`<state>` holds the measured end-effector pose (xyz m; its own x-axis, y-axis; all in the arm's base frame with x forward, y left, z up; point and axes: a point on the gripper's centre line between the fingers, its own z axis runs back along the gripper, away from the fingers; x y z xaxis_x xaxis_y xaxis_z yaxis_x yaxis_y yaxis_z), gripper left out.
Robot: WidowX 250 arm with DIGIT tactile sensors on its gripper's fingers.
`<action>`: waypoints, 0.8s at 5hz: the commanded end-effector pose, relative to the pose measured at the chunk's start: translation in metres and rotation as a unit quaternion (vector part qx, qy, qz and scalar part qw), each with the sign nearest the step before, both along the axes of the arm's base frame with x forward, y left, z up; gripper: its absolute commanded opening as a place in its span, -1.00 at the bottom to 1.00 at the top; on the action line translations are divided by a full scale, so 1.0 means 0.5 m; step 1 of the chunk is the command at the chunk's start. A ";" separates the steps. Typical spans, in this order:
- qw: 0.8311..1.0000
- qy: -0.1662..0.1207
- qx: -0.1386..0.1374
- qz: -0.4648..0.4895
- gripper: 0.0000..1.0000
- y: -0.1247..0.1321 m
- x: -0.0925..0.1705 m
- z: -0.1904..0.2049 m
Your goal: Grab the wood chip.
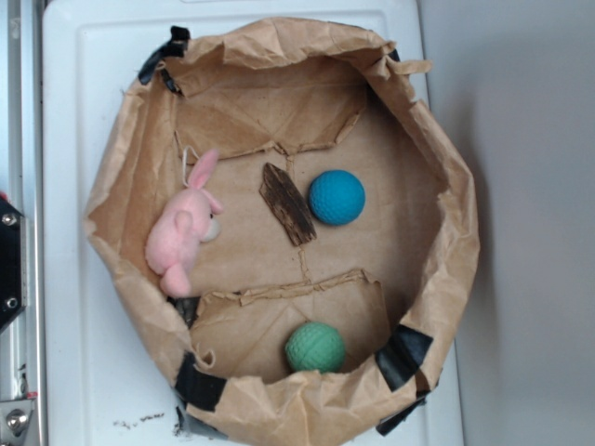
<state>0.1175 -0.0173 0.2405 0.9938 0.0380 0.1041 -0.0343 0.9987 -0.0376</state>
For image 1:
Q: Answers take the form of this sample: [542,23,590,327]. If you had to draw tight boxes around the dark wood chip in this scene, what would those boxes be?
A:
[259,163,317,246]

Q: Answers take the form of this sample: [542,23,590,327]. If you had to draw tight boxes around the blue dimpled ball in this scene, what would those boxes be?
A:
[309,170,366,226]

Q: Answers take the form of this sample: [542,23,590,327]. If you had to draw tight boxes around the pink plush bunny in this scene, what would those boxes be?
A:
[145,149,223,298]

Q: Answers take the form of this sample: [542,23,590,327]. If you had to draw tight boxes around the green dimpled ball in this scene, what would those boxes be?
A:
[284,321,346,374]

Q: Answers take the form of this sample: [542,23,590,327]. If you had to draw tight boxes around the brown paper bag bin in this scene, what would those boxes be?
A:
[85,18,480,445]

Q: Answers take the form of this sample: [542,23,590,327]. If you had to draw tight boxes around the aluminium frame rail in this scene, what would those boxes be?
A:
[1,1,48,445]

